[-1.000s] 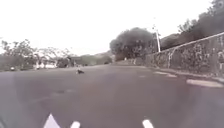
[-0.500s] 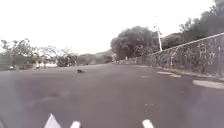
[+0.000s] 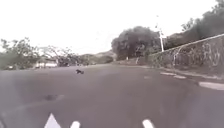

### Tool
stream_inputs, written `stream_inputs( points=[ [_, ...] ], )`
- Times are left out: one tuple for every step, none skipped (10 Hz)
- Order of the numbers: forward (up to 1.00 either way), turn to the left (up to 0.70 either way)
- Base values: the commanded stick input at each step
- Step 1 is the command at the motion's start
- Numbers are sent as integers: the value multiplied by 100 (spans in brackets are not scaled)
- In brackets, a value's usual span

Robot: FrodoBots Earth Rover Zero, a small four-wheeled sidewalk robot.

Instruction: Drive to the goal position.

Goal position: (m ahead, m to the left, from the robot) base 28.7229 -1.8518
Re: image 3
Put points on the group of green trees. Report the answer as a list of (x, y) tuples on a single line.
[(16, 55)]

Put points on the pale kerb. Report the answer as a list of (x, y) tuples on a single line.
[(211, 85)]

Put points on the robot's own part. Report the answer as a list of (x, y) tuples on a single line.
[(147, 124), (75, 124)]

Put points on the grey asphalt road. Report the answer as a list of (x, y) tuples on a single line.
[(110, 96)]

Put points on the white pole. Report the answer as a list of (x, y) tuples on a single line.
[(161, 41)]

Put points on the row of dark trees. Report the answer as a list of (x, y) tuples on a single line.
[(203, 28)]

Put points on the large dark tree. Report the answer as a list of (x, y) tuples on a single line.
[(133, 43)]

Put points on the distant hill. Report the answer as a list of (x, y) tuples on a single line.
[(100, 57)]

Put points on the white building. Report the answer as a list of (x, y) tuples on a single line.
[(46, 63)]

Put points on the stone wall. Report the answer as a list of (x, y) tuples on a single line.
[(196, 55)]

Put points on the small dark object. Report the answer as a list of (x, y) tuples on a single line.
[(79, 71)]

